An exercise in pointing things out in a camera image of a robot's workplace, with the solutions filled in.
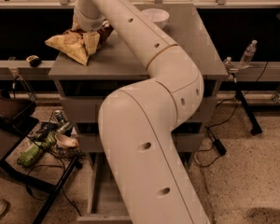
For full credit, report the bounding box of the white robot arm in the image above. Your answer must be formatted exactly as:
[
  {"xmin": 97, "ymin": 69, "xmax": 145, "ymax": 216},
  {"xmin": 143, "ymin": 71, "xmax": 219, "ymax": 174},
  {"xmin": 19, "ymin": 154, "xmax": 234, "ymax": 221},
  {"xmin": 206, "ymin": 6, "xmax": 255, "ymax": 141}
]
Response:
[{"xmin": 86, "ymin": 0, "xmax": 210, "ymax": 224}]

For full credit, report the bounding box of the brown chip bag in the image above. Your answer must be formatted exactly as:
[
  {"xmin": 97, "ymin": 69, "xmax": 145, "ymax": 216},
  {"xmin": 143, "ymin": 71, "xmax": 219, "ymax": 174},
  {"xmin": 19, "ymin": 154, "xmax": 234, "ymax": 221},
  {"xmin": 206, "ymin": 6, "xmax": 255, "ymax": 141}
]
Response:
[{"xmin": 45, "ymin": 18, "xmax": 114, "ymax": 65}]

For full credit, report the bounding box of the grey bottom drawer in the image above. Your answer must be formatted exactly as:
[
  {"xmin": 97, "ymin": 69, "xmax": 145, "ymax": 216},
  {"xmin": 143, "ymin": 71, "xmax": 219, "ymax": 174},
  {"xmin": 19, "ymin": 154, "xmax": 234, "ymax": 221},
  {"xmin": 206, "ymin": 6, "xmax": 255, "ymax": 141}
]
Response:
[{"xmin": 77, "ymin": 153, "xmax": 192, "ymax": 224}]

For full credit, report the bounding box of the white ceramic bowl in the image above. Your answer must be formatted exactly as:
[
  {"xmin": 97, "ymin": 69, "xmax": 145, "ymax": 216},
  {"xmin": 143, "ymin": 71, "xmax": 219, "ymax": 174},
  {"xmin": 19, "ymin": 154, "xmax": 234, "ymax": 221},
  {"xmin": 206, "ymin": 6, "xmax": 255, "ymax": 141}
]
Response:
[{"xmin": 142, "ymin": 8, "xmax": 170, "ymax": 29}]

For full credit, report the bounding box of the black power adapter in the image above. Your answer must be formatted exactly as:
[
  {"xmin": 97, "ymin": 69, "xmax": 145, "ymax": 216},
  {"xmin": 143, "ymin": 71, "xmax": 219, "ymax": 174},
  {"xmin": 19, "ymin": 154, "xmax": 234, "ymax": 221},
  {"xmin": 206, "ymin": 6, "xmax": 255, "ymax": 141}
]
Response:
[{"xmin": 214, "ymin": 139, "xmax": 226, "ymax": 156}]

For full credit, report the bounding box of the grey drawer cabinet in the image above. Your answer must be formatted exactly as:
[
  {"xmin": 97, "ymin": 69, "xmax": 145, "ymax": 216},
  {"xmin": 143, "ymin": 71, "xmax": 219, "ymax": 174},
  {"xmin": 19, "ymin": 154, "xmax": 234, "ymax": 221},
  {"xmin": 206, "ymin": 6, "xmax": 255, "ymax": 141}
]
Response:
[{"xmin": 48, "ymin": 3, "xmax": 229, "ymax": 224}]

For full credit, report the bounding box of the grey top drawer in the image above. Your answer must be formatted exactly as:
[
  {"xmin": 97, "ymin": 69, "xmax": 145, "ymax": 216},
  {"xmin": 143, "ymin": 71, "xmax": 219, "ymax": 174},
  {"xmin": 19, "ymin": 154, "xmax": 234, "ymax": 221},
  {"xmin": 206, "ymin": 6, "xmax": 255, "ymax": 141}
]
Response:
[{"xmin": 60, "ymin": 80, "xmax": 217, "ymax": 123}]

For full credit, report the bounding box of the green snack bag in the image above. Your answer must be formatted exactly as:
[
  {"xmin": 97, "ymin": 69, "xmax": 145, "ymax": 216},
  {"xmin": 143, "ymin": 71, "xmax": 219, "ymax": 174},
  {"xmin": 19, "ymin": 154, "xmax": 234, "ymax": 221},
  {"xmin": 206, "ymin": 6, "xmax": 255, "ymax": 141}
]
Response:
[{"xmin": 17, "ymin": 132, "xmax": 56, "ymax": 167}]

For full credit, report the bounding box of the clear plastic water bottle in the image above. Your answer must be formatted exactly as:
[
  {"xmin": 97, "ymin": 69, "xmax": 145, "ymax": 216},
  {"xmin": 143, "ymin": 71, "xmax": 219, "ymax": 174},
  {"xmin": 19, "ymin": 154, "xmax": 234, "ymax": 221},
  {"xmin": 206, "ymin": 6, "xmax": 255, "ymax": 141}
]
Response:
[{"xmin": 240, "ymin": 40, "xmax": 258, "ymax": 68}]

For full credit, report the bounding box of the black side table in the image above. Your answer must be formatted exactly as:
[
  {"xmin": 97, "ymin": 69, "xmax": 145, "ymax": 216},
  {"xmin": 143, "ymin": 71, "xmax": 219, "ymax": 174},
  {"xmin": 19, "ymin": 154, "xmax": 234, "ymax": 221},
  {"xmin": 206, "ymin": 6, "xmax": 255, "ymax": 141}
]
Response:
[{"xmin": 0, "ymin": 117, "xmax": 80, "ymax": 224}]

